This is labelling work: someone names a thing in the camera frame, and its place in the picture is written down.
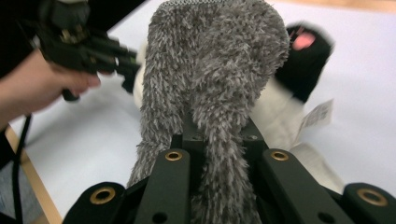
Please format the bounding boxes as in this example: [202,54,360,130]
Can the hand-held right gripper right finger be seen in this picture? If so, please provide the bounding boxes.
[242,118,269,188]

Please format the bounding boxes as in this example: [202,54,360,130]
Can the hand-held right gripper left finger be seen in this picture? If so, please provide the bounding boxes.
[170,113,207,197]

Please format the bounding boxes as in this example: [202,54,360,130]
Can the grey fluffy cloth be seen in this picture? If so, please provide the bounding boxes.
[125,0,291,224]

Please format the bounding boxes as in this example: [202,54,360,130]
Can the light blue table mat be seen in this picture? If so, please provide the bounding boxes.
[8,0,396,219]

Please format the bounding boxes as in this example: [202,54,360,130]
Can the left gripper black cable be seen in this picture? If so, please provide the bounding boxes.
[11,113,34,224]

